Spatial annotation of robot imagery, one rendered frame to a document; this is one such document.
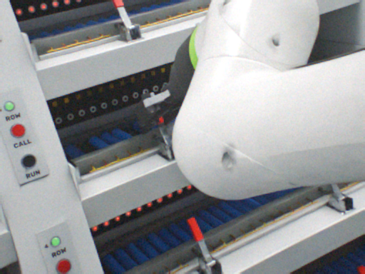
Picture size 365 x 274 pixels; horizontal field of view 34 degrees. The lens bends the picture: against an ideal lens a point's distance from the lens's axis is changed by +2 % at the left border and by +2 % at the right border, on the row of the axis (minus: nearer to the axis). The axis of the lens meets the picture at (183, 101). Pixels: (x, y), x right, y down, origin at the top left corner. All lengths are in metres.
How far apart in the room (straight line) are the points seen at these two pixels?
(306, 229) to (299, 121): 0.60
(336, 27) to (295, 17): 0.65
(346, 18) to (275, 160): 0.75
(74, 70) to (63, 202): 0.18
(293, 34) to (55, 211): 0.43
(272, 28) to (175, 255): 0.51
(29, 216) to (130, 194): 0.14
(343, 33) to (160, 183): 0.51
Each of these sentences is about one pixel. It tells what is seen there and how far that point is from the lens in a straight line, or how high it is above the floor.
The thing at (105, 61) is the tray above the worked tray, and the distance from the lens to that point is 0.86.
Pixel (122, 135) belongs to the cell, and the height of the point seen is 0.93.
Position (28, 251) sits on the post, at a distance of 0.82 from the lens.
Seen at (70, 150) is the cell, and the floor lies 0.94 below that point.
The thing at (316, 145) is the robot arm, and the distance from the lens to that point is 0.41.
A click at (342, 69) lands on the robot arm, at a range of 0.41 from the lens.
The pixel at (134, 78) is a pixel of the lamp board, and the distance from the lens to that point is 1.02.
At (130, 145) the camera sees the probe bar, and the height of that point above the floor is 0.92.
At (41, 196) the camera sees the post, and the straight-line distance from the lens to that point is 0.81.
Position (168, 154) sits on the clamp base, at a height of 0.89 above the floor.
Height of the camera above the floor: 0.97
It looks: 1 degrees down
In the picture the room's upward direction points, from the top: 19 degrees counter-clockwise
